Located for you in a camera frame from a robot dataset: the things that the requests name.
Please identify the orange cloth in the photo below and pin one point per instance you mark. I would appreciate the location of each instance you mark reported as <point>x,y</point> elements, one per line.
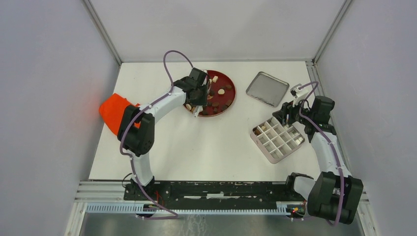
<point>112,110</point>

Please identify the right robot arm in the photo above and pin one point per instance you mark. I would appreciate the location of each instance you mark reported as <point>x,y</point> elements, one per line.
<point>335,195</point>

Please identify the metal tongs white handle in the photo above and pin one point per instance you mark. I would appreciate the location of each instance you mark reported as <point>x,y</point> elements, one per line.
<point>200,98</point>

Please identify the red round tray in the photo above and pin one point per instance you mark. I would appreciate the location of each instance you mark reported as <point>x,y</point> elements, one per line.
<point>221,95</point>

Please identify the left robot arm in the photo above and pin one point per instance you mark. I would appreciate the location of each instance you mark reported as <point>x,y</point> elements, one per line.
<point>137,128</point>

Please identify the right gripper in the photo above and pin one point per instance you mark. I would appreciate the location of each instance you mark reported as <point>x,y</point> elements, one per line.
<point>282,114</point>

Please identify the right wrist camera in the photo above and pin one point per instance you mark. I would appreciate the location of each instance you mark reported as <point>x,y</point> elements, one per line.
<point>299,92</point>

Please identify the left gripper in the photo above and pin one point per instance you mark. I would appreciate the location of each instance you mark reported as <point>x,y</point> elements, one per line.
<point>203,101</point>

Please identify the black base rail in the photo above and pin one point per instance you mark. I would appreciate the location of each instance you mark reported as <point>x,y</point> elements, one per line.
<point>216,195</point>

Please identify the silver tin lid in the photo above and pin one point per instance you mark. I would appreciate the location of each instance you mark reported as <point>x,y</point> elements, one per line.
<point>267,89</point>

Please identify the pink compartment box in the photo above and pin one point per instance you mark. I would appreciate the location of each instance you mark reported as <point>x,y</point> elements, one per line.
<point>276,141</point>

